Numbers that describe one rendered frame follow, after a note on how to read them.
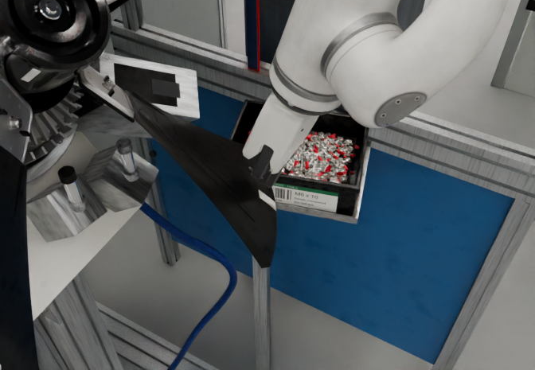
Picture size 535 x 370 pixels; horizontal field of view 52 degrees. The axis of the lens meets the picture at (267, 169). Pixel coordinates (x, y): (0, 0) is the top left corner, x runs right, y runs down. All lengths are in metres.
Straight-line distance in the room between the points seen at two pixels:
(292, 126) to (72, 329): 0.63
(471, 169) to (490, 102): 1.56
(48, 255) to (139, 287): 1.01
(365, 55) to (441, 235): 0.75
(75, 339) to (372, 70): 0.79
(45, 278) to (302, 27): 0.49
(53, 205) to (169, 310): 1.06
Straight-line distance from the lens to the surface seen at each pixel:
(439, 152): 0.99
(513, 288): 1.91
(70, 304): 1.02
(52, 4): 0.56
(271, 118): 0.57
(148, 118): 0.61
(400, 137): 1.00
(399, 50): 0.44
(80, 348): 1.11
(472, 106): 2.49
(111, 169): 0.76
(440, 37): 0.44
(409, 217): 1.15
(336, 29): 0.47
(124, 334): 1.63
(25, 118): 0.61
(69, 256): 0.81
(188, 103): 0.79
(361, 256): 1.31
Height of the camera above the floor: 1.48
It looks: 46 degrees down
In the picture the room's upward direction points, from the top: straight up
